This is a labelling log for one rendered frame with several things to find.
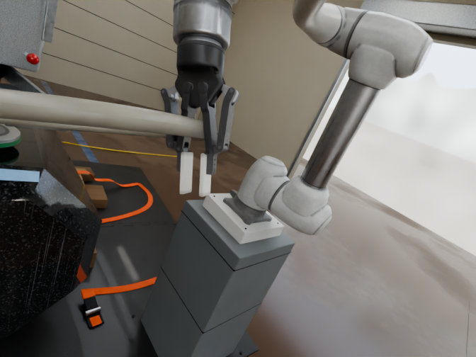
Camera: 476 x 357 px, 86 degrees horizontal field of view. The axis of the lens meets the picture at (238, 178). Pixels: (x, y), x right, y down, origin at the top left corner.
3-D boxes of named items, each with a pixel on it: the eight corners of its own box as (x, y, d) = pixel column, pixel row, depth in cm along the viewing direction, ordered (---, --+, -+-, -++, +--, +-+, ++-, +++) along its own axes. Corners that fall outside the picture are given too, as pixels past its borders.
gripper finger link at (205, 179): (208, 153, 44) (212, 153, 44) (206, 193, 44) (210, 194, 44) (200, 153, 41) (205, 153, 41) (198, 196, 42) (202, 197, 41)
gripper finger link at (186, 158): (184, 151, 42) (180, 151, 42) (183, 194, 43) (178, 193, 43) (193, 152, 45) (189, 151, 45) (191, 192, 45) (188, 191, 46)
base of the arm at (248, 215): (242, 194, 133) (246, 185, 131) (272, 221, 120) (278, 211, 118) (216, 195, 119) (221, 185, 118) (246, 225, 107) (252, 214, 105)
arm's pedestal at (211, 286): (198, 290, 179) (243, 193, 154) (244, 356, 149) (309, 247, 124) (127, 316, 142) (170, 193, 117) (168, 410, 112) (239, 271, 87)
